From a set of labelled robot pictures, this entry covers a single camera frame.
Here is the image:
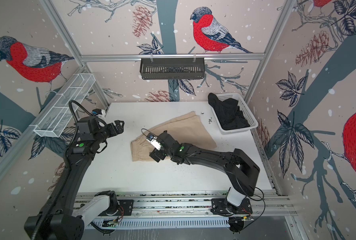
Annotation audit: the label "horizontal aluminium frame bar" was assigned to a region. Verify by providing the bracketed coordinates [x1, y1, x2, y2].
[80, 53, 266, 63]

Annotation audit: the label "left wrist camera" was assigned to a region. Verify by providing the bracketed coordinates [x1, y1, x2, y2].
[92, 109, 106, 118]

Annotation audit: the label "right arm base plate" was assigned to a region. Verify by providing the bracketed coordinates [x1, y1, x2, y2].
[210, 198, 252, 217]

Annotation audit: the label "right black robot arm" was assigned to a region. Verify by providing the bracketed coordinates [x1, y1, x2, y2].
[146, 131, 260, 208]

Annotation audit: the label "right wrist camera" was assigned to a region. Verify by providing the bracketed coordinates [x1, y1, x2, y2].
[146, 134, 162, 151]

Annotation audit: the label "black shorts in basket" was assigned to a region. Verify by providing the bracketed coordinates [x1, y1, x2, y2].
[208, 93, 250, 131]

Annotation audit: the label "white plastic laundry basket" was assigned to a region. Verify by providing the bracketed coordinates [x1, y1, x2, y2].
[211, 93, 258, 134]

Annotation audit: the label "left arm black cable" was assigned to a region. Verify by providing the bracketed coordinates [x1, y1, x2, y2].
[31, 99, 119, 240]

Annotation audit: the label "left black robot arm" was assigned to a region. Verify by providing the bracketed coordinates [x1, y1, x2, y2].
[24, 116, 125, 240]

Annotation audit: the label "black hanging wire basket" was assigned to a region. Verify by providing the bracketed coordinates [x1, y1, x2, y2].
[140, 58, 205, 80]

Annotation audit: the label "beige drawstring shorts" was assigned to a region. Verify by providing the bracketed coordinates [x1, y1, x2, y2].
[131, 111, 217, 162]

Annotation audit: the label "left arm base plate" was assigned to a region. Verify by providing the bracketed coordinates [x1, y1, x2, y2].
[101, 200, 134, 217]

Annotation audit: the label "white wire mesh shelf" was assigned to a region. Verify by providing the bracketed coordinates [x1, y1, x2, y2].
[34, 73, 96, 138]

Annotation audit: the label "aluminium mounting rail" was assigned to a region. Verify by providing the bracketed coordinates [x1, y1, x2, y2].
[50, 191, 298, 218]

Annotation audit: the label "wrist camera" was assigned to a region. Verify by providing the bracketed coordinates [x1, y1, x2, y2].
[146, 134, 162, 151]
[92, 109, 106, 118]

